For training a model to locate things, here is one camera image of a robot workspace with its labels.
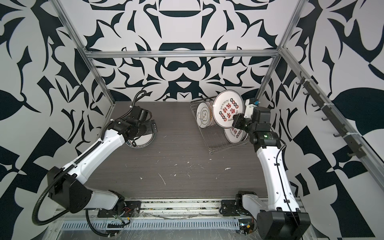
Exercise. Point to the white plate red characters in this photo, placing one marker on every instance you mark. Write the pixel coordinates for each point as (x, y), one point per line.
(227, 104)

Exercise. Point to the wall hook rail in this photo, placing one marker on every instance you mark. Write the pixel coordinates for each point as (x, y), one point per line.
(333, 115)

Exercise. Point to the white plate rear stack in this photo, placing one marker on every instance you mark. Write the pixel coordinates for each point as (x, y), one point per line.
(234, 135)

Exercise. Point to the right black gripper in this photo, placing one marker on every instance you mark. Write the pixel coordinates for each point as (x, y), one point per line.
(238, 118)

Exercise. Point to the wire dish rack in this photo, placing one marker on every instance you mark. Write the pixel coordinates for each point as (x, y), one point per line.
(215, 140)

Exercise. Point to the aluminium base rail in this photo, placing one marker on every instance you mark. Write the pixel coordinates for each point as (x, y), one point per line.
(203, 208)

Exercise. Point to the aluminium frame crossbar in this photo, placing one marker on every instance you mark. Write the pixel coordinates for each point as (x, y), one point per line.
(180, 54)

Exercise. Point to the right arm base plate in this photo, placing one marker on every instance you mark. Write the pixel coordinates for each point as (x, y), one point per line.
(229, 208)

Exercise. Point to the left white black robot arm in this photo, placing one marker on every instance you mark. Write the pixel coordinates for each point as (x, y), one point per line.
(68, 183)

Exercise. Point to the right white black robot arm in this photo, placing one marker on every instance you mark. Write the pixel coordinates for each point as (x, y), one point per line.
(281, 217)

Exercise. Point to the white slotted cable duct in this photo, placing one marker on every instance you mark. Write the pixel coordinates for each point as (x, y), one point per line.
(175, 224)

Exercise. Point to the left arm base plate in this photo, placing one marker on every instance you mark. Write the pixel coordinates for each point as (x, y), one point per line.
(129, 208)

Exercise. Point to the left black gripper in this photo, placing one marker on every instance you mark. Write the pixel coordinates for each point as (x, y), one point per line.
(149, 128)

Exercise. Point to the white plate clover front left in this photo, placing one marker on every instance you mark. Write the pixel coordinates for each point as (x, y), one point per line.
(204, 115)

